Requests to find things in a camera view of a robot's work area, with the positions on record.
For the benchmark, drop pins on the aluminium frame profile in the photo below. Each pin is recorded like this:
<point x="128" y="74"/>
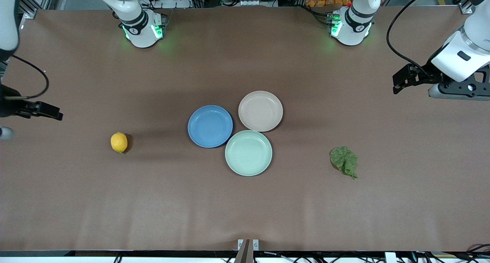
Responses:
<point x="465" y="9"/>
<point x="30" y="13"/>

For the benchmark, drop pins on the pale green plate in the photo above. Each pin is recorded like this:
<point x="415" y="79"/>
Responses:
<point x="249" y="153"/>

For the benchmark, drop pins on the green lettuce leaf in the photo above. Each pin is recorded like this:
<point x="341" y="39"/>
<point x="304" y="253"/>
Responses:
<point x="343" y="159"/>

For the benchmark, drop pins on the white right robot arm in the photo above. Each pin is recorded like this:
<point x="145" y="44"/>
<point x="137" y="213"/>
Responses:
<point x="139" y="29"/>

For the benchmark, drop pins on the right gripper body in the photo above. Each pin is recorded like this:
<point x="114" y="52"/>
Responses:
<point x="8" y="103"/>

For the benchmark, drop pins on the small silver metal bracket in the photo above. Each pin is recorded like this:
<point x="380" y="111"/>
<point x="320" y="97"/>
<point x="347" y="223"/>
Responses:
<point x="255" y="244"/>

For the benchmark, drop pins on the yellow lemon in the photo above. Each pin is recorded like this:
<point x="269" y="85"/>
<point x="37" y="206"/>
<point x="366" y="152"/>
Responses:
<point x="119" y="142"/>

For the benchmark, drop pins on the white bracket block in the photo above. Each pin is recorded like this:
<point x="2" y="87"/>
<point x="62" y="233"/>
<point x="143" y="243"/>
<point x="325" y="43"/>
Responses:
<point x="390" y="258"/>

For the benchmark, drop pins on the blue plate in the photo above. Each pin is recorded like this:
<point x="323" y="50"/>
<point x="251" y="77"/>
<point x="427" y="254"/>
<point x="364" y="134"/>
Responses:
<point x="210" y="126"/>

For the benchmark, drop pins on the grey vertical pole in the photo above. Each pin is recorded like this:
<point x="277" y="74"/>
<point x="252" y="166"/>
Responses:
<point x="245" y="255"/>

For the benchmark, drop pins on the beige plate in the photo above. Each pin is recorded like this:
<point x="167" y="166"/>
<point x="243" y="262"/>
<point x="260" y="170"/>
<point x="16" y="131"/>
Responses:
<point x="260" y="111"/>

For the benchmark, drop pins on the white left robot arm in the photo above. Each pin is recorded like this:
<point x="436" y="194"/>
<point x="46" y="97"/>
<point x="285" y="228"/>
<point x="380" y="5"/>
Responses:
<point x="354" y="29"/>

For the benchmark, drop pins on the table cover sheet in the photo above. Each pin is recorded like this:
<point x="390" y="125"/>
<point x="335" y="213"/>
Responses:
<point x="344" y="217"/>

